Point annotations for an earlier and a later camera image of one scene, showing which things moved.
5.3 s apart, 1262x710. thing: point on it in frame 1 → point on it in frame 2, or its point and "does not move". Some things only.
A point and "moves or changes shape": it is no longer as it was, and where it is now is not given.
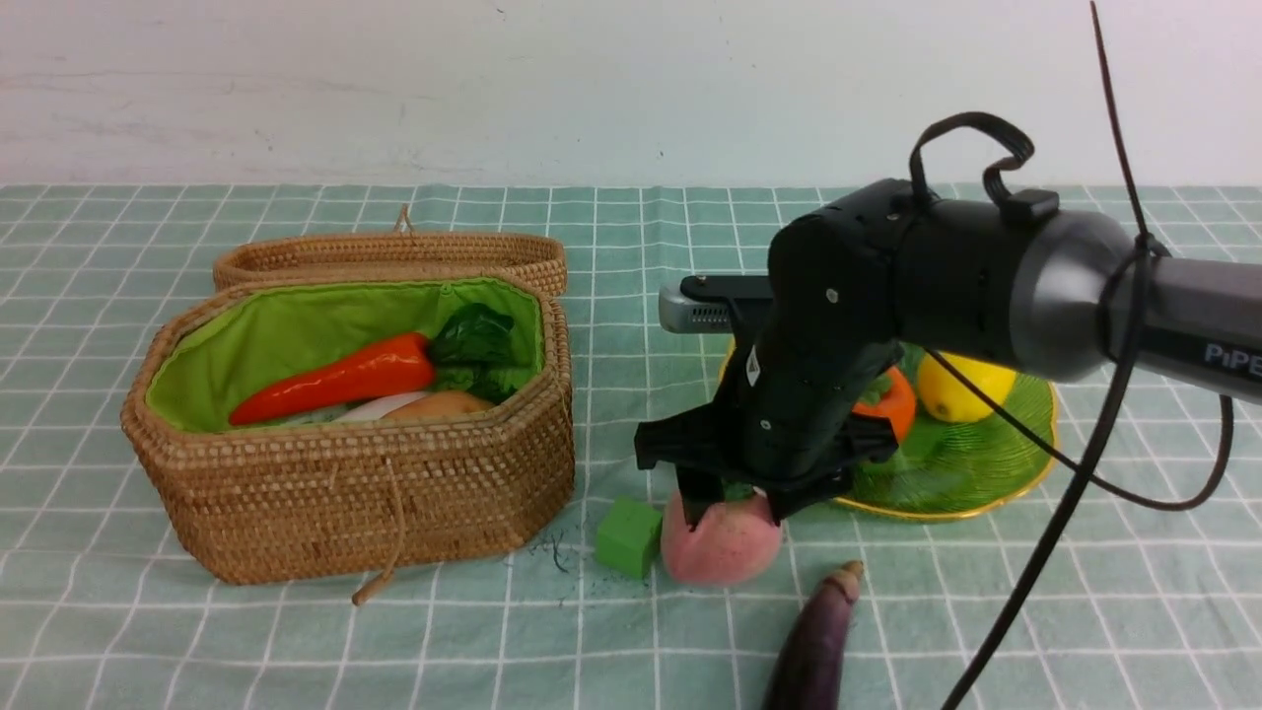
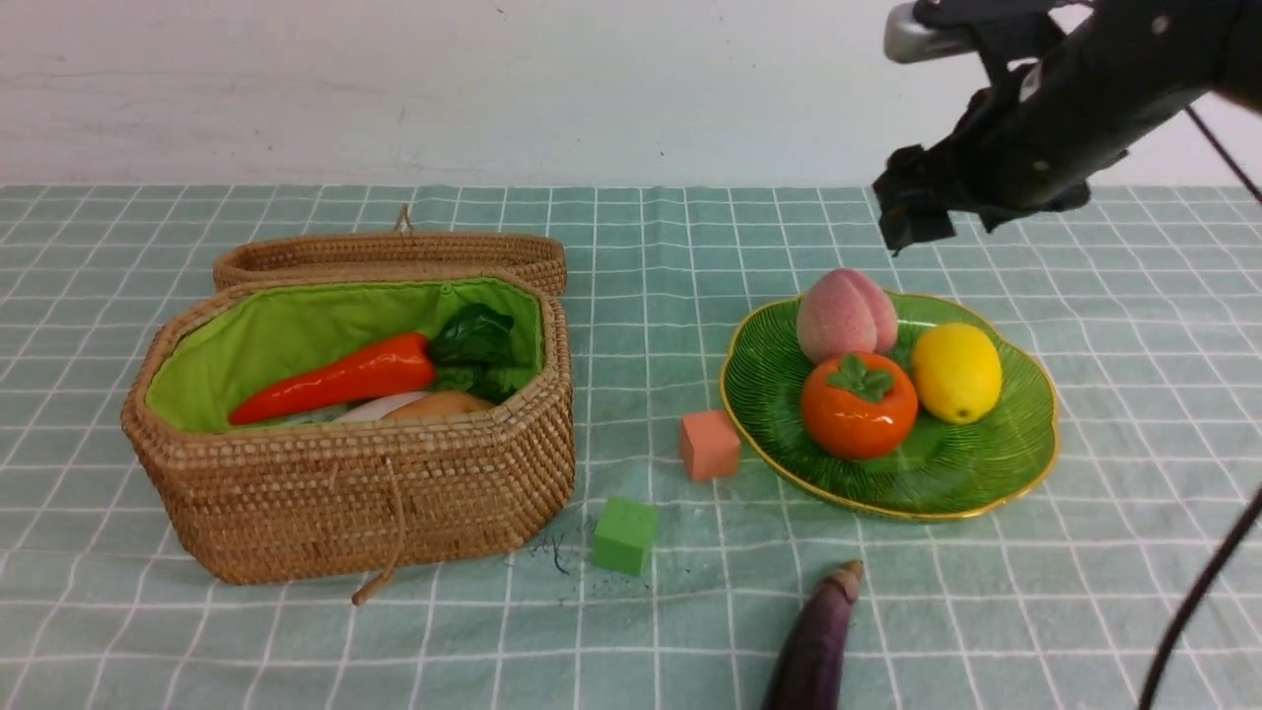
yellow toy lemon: (945, 395) does not move
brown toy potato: (440, 403) does not move
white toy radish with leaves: (364, 412) does not move
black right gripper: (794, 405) → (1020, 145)
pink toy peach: (736, 542) moves or changes shape
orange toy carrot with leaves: (473, 347) does not move
